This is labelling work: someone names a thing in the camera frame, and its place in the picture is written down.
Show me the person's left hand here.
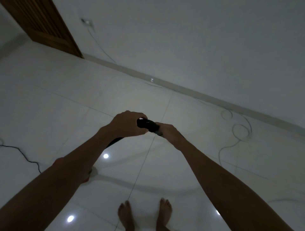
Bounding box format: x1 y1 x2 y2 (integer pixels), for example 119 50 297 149
101 110 148 138

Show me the person's leg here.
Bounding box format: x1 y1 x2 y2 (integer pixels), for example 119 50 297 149
156 197 173 231
118 200 135 231

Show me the person's left leg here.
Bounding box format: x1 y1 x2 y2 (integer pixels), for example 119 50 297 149
118 200 135 231

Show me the black power cord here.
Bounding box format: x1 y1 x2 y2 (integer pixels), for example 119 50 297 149
0 138 41 174

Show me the small white wall plate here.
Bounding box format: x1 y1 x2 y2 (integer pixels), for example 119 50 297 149
80 18 95 30

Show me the person's right leg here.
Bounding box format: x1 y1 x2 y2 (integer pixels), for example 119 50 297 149
156 197 173 231

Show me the red and black vacuum cleaner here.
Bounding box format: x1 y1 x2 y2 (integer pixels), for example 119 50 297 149
53 118 189 184

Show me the person's right hand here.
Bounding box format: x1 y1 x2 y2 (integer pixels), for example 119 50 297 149
155 123 189 151

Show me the person's left forearm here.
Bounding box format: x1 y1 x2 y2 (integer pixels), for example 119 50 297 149
0 129 112 231

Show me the brown wooden door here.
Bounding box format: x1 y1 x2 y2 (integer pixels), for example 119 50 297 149
0 0 84 59

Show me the person's right forearm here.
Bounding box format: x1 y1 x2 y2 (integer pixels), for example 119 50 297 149
179 140 301 231

